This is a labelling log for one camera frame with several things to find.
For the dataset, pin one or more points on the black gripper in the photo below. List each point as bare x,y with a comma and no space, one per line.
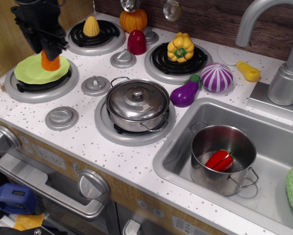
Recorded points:
39,22

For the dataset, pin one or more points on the orange toy carrot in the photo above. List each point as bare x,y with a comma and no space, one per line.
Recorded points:
49,65

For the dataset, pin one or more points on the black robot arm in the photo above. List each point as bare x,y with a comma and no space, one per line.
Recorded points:
39,22

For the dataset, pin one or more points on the light green plate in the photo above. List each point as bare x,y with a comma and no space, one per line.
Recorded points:
30,70

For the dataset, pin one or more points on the yellow toy corn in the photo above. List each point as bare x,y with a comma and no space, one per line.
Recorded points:
91,27

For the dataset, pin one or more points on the front left stove burner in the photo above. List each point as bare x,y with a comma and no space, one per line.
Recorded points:
42,96

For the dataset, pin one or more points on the stove burner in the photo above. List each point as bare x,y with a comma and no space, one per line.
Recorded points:
105,127
42,96
110,38
161,68

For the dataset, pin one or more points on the silver stovetop knob middle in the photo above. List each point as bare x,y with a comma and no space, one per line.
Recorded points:
95,86

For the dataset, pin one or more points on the silver stovetop knob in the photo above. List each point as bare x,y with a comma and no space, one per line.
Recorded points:
61,118
123,60
95,86
151,36

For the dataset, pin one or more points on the back left stove burner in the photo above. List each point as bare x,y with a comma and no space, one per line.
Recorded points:
110,38

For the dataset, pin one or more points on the silver stovetop knob front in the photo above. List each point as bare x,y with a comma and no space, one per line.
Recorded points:
61,118

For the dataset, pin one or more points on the silver stovetop knob upper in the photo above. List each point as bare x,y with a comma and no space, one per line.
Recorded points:
123,60

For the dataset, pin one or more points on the dark red toy pepper half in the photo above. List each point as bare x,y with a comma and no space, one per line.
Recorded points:
137,42

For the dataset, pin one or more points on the hanging steel ladle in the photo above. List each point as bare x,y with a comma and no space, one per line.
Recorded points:
130,5

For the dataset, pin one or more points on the orange toy pumpkin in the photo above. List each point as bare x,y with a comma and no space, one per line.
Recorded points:
130,21

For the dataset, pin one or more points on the front right stove burner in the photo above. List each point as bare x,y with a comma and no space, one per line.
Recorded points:
105,127

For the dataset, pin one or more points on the silver oven knob left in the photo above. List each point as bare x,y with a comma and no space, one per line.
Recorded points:
8,140

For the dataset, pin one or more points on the silver oven knob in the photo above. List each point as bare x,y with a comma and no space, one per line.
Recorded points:
91,185
8,140

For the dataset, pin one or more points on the silver stovetop knob back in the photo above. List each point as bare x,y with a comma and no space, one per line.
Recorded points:
151,36

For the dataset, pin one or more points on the steel pot with lid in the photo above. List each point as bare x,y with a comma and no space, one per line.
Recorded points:
138,105

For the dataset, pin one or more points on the back right stove burner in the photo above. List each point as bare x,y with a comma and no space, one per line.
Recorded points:
161,68

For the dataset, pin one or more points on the hanging steel spoon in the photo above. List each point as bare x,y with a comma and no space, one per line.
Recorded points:
172,10

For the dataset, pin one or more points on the yellow toy bell pepper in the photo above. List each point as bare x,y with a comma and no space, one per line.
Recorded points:
181,48

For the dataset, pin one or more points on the purple toy eggplant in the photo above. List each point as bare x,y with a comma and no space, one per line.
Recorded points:
185,95

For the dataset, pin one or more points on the silver oven knob right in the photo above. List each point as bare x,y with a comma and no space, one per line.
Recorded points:
91,185

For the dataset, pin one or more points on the blue clamp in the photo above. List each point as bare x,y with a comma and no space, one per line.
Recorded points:
16,199

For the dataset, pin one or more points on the purple striped toy onion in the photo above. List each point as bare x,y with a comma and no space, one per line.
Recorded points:
216,77

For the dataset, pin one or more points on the yellow cloth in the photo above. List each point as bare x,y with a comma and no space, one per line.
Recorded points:
25,222

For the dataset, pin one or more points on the yellow toy squash piece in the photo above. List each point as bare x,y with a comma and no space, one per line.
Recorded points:
249,72

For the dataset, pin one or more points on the open steel pot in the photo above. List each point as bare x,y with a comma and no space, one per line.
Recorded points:
205,142

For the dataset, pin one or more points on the silver faucet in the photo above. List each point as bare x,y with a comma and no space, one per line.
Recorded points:
280,90

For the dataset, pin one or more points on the silver sink basin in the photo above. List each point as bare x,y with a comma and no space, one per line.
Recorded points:
266,203

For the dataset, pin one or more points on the silver oven door handle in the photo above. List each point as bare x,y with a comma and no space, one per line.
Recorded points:
30,176

